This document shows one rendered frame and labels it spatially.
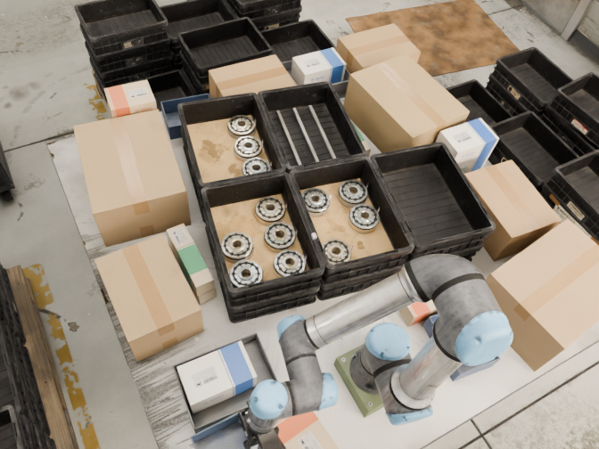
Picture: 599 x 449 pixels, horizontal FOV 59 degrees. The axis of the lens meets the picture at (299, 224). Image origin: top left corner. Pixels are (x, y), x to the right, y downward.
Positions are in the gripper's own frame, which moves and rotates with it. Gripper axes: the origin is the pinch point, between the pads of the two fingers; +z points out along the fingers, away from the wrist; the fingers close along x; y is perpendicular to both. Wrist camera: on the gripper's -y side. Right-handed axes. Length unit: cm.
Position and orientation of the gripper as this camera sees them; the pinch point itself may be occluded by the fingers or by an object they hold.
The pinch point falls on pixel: (258, 446)
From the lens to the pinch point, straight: 150.7
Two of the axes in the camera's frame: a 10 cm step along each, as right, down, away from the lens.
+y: -4.5, -7.6, 4.7
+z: -1.5, 5.8, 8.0
